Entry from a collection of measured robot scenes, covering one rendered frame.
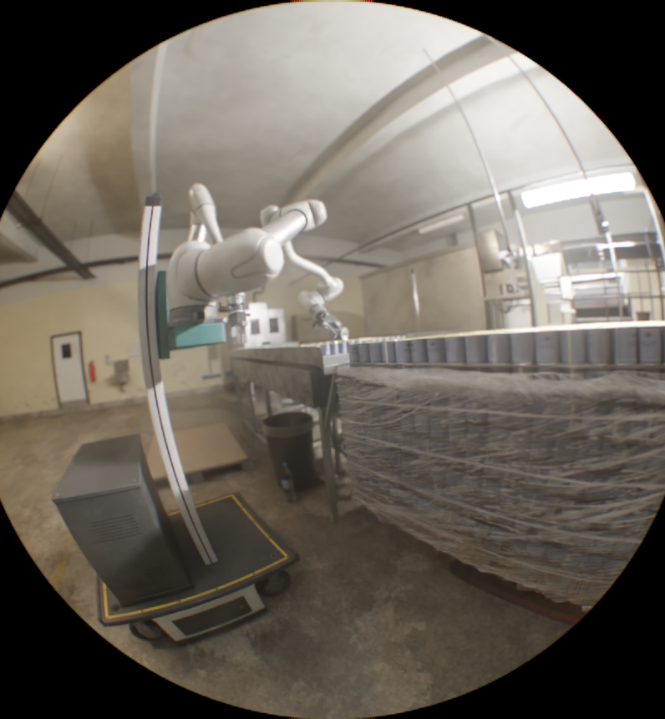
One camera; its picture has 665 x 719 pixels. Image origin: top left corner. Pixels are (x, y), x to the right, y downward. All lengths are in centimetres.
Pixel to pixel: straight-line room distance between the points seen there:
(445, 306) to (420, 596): 349
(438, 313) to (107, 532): 407
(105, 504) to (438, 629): 132
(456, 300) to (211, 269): 344
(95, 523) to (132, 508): 15
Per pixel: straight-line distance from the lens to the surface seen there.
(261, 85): 429
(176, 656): 144
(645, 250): 393
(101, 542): 103
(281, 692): 126
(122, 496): 91
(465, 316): 373
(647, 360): 67
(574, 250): 382
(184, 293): 78
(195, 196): 151
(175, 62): 416
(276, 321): 637
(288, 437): 190
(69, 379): 821
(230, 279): 67
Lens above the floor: 121
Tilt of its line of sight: 5 degrees down
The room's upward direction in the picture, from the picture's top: 5 degrees counter-clockwise
